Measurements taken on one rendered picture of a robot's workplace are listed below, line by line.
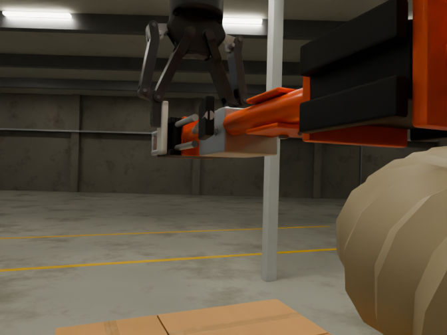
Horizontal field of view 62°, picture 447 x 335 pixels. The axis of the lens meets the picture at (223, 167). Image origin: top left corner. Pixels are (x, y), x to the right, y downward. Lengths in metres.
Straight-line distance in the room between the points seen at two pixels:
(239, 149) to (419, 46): 0.22
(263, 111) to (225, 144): 0.08
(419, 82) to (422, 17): 0.03
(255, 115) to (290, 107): 0.05
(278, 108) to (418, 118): 0.13
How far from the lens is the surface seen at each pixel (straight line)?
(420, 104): 0.17
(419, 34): 0.18
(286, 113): 0.27
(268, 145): 0.38
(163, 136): 0.49
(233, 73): 0.55
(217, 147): 0.37
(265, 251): 4.02
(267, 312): 1.79
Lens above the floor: 1.19
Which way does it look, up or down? level
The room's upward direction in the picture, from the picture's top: 2 degrees clockwise
